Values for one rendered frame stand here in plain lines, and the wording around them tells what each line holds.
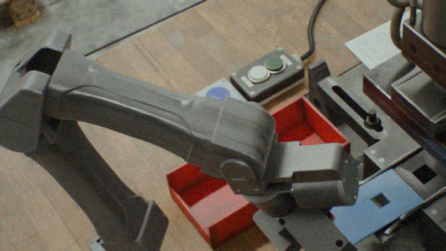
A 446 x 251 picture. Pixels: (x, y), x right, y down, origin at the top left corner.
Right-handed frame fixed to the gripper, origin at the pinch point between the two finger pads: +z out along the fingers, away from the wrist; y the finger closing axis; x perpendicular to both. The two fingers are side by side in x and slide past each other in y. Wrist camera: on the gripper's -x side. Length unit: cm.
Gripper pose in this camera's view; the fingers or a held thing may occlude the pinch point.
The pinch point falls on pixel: (322, 227)
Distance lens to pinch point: 116.7
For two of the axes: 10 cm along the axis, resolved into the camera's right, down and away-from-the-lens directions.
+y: 7.2, -6.9, -0.6
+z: 4.3, 3.8, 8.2
